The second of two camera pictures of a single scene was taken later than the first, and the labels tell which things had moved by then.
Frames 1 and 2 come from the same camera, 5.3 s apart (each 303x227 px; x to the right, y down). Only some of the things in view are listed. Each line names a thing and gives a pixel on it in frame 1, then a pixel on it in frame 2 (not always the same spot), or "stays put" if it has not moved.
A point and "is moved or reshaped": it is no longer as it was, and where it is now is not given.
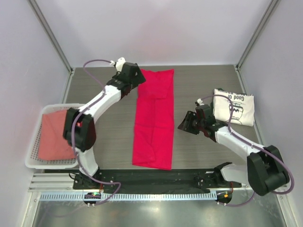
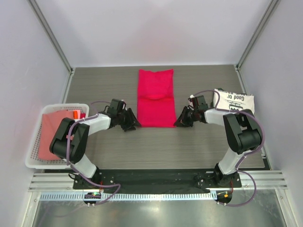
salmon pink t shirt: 53,144 stays put
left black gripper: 138,79 -> 132,121
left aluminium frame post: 52,36 stays put
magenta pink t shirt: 154,133 is moved or reshaped
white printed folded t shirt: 243,112 stays put
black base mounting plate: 154,180 stays put
